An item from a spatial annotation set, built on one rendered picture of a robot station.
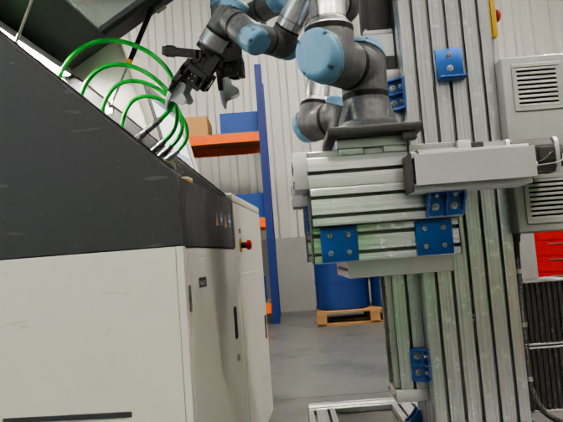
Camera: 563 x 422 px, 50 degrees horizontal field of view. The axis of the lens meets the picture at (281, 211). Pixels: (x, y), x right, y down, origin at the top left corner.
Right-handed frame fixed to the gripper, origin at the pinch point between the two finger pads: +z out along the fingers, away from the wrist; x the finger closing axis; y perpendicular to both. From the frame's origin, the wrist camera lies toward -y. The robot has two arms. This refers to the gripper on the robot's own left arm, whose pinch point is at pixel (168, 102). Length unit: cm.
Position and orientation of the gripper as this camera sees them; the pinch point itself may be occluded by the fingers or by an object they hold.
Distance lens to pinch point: 180.5
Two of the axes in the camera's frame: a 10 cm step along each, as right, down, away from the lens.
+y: 7.8, 6.1, -1.3
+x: 2.9, -1.7, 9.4
